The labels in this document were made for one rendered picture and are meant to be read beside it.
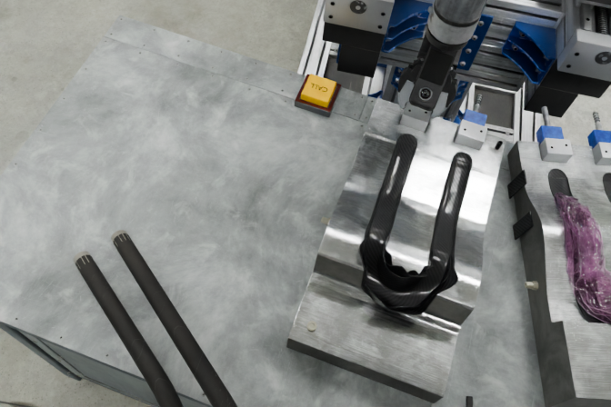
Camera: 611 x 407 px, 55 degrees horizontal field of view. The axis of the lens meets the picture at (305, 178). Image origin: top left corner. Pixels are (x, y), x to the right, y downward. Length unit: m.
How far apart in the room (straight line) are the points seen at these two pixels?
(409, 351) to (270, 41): 1.71
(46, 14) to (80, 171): 1.54
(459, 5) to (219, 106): 0.56
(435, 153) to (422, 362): 0.38
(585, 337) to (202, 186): 0.71
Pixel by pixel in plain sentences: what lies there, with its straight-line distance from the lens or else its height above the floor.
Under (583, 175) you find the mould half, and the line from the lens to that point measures 1.27.
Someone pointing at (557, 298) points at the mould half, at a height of 0.87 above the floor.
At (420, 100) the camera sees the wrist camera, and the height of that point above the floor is 1.05.
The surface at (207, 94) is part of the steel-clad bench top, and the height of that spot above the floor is 0.80.
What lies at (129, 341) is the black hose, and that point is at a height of 0.86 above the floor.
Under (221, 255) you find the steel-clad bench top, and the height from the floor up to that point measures 0.80.
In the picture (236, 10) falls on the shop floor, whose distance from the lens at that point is 2.59.
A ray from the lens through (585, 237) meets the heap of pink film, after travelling 1.11.
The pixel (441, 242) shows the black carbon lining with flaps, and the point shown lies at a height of 0.91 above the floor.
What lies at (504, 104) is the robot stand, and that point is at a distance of 2.18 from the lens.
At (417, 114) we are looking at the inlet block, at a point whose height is 0.92.
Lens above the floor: 1.81
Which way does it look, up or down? 60 degrees down
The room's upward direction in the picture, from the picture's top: 8 degrees clockwise
